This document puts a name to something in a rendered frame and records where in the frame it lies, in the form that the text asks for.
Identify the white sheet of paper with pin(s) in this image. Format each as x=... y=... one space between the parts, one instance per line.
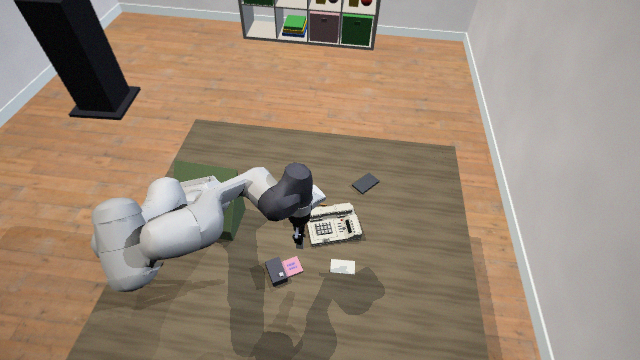
x=342 y=266

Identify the white telephone handset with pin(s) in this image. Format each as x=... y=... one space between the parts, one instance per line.
x=338 y=209

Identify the white desk phone body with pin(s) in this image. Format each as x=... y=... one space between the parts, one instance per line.
x=333 y=229

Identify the pink sticky note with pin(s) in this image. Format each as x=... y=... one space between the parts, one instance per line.
x=292 y=266

